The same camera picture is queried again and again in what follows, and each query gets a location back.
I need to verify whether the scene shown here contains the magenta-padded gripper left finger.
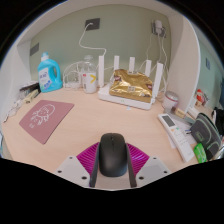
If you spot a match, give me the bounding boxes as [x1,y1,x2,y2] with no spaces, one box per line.
[54,141,101,189]

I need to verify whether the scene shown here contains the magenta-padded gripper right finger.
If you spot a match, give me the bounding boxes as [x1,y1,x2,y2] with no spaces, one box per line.
[125,141,173,189]

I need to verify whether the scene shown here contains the black computer mouse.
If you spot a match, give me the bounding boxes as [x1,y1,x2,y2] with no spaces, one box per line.
[98,132,128,178]

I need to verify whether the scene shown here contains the pink printed mouse pad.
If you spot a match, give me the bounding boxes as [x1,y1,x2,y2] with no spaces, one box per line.
[18,99,75,145]

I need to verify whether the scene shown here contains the white remote control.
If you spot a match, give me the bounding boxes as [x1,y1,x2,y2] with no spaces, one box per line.
[157,113,195,164]

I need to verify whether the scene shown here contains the small green packet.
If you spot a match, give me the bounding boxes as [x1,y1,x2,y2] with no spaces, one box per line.
[193,142,208,164]

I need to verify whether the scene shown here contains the white router with antennas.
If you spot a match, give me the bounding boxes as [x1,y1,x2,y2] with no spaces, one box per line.
[97,54,165,111]

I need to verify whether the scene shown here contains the small white jar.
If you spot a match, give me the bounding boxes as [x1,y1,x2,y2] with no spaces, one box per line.
[162,90,180,114]

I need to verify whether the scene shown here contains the black pouch with green trim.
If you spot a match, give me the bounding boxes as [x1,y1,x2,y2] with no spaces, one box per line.
[189,112,223,161]

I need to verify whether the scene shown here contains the gold foil bag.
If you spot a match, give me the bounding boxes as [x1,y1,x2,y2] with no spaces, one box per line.
[108,68,154,104]

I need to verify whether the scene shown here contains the clear plastic bottle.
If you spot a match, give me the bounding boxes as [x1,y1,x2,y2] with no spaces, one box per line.
[80,54,98,95]

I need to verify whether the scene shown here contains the small yellow box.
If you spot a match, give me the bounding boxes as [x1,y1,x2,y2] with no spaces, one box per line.
[23,89,40,104]

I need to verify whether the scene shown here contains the clear plastic bag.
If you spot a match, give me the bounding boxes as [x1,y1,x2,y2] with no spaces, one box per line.
[3,99,24,123]

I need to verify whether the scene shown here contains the black bag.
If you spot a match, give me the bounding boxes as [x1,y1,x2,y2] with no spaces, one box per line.
[211,107,224,135]

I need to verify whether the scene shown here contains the blue detergent bottle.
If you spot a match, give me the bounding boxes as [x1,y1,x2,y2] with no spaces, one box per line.
[36,51,64,94]

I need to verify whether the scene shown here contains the stack of books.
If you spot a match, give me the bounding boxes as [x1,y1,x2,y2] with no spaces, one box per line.
[19,80,41,94]

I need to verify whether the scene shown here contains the white power strip with cables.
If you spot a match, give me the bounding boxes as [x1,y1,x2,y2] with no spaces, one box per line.
[62,61,84,91]

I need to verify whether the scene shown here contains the thin white charger cables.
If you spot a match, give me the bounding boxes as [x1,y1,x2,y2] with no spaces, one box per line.
[143,33,170,94]

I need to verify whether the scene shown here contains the white wall socket cable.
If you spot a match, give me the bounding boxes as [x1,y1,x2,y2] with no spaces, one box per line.
[78,22,108,60]

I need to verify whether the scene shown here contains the grey blank wall plate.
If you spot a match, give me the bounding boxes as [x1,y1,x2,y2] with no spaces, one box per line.
[29,42,40,57]

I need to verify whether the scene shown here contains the white wall charger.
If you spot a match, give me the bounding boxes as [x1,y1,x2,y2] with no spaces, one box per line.
[151,19,167,38]

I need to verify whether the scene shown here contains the grey wall socket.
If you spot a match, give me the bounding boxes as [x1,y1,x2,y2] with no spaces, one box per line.
[84,17,101,31]

